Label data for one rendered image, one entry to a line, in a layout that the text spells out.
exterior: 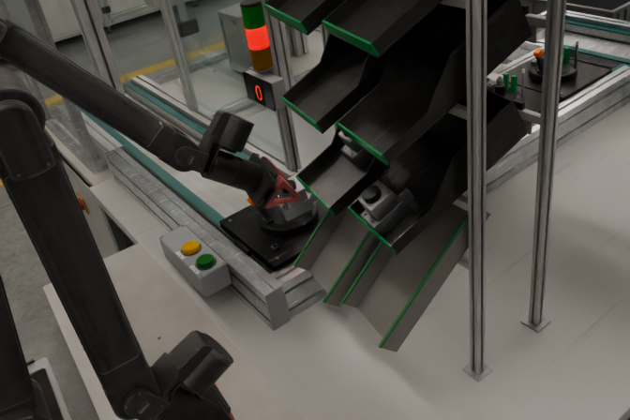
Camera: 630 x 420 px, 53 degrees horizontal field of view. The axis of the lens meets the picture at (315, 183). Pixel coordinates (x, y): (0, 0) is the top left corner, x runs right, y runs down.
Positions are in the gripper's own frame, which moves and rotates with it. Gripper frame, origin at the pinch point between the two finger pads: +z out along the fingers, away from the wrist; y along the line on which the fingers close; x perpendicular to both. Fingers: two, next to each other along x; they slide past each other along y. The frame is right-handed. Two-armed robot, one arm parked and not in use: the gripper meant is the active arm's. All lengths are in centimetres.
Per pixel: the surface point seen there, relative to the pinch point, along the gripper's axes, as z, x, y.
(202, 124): 16, 21, 78
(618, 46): 120, -70, 45
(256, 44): -4.4, -17.2, 34.4
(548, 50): 4, -47, -29
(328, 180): -3.0, -9.1, -11.5
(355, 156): -3.4, -16.1, -14.4
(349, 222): 8.0, -2.1, -10.8
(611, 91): 96, -54, 20
